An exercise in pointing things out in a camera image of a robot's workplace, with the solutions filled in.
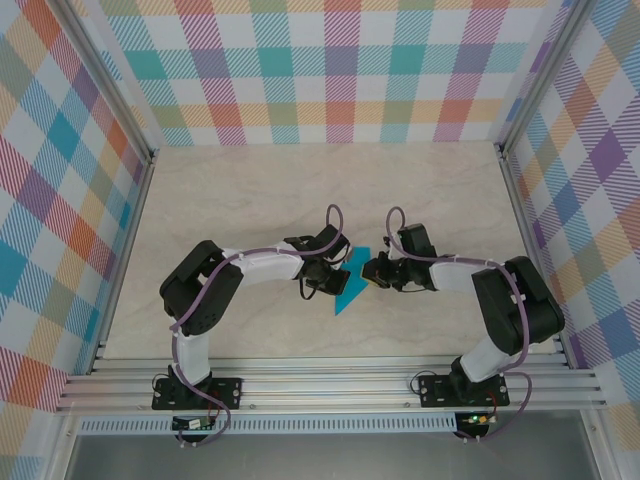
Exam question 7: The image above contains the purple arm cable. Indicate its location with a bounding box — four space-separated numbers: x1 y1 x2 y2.
385 206 534 445
169 203 347 448

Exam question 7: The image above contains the aluminium side rail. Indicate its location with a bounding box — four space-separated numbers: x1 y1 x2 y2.
85 149 160 376
494 143 576 371

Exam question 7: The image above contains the small dark circuit board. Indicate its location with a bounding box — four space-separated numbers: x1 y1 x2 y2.
172 417 217 432

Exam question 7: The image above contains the black round cable mount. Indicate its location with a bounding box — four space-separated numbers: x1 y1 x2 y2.
174 429 214 449

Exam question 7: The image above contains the teal cloth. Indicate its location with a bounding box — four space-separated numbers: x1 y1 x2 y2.
333 246 375 318

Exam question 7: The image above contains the slotted grey cable duct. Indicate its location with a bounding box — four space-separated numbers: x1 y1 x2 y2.
78 418 459 435

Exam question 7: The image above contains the aluminium corner post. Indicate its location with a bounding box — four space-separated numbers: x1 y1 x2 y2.
493 0 594 160
58 0 160 164

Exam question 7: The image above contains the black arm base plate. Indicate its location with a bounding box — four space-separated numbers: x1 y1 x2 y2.
151 377 245 412
417 374 510 409

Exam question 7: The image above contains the grey metal panel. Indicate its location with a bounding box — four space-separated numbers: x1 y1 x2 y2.
64 433 601 480

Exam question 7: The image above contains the long aluminium mounting rail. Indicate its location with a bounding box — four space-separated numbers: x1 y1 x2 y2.
55 355 609 415

